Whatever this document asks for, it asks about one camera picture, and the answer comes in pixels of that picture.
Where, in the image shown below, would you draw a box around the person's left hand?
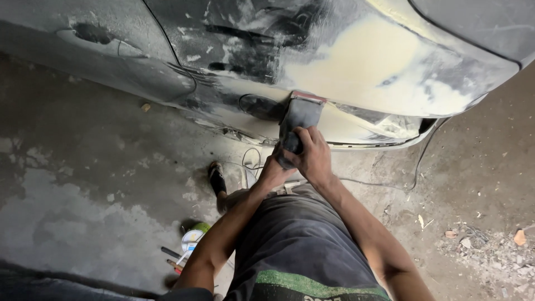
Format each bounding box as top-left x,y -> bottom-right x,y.
257,142 -> 298,190

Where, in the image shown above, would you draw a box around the person's right hand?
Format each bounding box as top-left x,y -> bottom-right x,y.
283,126 -> 333,186

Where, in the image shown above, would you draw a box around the grey electric sander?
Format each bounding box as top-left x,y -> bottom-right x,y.
276,91 -> 327,170

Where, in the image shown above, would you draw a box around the black sandal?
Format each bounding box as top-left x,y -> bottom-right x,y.
208,161 -> 227,196

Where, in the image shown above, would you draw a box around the dark shorts with green band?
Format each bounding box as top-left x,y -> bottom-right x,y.
157,183 -> 391,301

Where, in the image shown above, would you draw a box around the round tin with green lid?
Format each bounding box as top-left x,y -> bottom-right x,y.
181,222 -> 211,254

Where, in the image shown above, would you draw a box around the grey car body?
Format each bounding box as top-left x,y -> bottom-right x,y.
0,0 -> 535,151

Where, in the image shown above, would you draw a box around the heap of rubble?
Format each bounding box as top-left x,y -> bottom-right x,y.
437,224 -> 535,298

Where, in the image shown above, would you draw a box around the grey power cable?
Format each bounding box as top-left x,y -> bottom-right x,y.
242,118 -> 452,192

